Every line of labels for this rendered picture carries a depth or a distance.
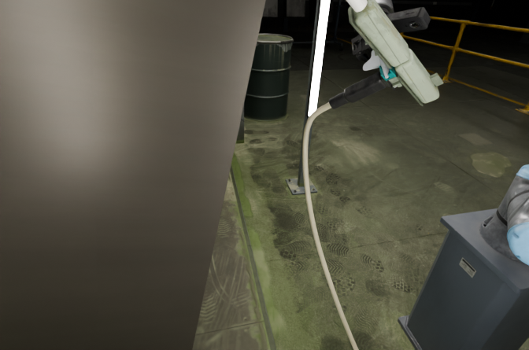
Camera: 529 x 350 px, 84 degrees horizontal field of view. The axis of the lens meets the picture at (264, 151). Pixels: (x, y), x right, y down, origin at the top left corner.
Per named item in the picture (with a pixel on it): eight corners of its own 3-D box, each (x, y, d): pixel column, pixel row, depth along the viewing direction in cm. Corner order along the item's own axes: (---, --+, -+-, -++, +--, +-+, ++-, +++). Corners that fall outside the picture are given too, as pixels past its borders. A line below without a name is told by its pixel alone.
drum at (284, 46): (233, 108, 373) (231, 34, 330) (273, 102, 397) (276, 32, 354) (253, 126, 328) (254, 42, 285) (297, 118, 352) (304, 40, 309)
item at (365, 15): (356, 117, 83) (445, 80, 68) (357, 131, 81) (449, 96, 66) (216, 0, 55) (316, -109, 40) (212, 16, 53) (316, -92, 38)
